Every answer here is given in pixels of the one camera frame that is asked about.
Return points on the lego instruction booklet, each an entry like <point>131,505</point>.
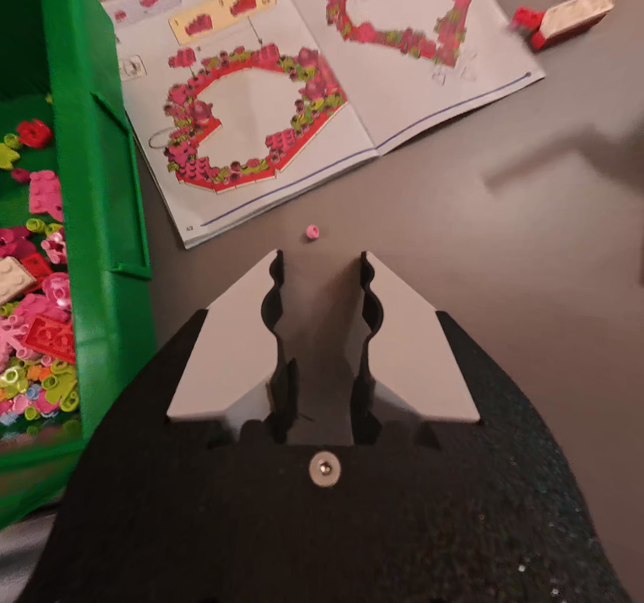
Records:
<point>402,100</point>

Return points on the pile of loose lego pieces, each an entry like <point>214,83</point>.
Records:
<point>45,195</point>

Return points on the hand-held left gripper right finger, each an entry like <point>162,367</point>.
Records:
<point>417,361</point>

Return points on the small pink round lego stud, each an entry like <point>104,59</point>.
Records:
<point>313,232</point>

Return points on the green plastic bin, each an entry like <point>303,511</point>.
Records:
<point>95,160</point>

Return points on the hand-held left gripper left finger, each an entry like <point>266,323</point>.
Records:
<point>221,361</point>

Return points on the long red lego frame segment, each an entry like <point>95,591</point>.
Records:
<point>578,12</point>

